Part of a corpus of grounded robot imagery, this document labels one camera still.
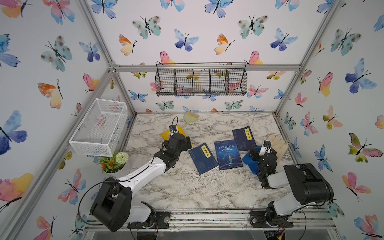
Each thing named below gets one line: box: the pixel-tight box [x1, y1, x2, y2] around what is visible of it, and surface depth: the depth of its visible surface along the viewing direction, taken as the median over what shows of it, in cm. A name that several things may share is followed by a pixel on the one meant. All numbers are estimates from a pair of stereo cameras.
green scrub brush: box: [183, 111, 200, 126], surface depth 121 cm
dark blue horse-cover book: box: [232, 125, 257, 152], surface depth 106 cm
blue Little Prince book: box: [214, 139, 244, 171], surface depth 98 cm
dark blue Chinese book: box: [188, 142, 219, 175], surface depth 96 cm
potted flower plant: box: [97, 152, 130, 178], surface depth 80 cm
